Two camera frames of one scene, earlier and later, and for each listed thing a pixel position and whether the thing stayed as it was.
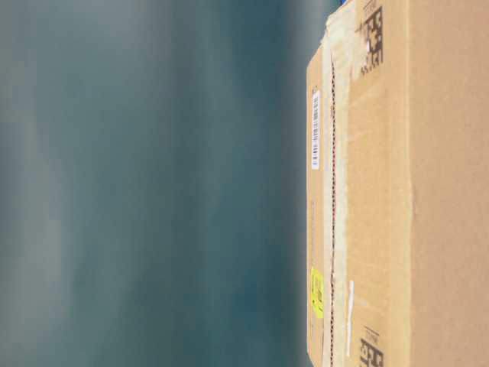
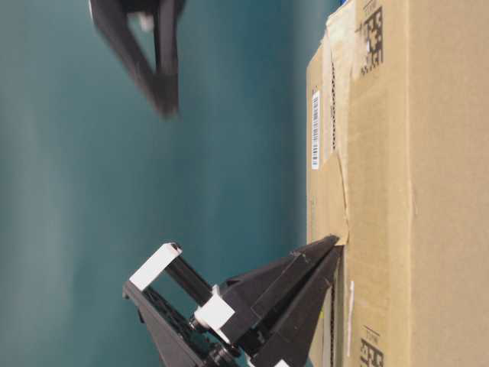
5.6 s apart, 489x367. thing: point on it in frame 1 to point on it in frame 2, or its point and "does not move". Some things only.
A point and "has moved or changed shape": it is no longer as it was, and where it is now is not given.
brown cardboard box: x=397 y=186 does not move
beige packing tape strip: x=341 y=38 has moved or changed shape
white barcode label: x=316 y=130 does not move
